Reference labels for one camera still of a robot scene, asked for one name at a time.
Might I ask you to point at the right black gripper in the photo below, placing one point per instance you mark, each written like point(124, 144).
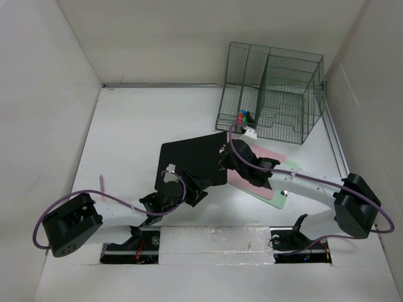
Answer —
point(223, 160)

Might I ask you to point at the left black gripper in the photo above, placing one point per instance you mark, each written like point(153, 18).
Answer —
point(195, 188)

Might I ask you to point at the pink clipboard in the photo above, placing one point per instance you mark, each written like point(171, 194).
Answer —
point(234, 179)

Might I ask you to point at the black clipboard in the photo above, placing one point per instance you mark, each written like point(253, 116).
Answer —
point(199, 156)

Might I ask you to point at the green clipboard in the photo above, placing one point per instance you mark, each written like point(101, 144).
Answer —
point(278, 200)

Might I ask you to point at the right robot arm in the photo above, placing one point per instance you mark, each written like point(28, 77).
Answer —
point(351, 205)

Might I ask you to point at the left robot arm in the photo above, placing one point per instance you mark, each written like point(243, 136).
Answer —
point(72, 220)

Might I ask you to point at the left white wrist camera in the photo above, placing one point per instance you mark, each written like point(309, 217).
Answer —
point(169, 173)

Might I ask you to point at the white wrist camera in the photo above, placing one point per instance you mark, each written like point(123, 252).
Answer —
point(248, 133)
point(169, 173)

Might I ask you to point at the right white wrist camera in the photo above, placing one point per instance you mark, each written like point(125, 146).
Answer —
point(248, 133)

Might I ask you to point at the green wire desk organizer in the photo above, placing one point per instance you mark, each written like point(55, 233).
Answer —
point(283, 89)

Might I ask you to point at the pink pen on wall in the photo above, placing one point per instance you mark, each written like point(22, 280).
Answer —
point(102, 186)

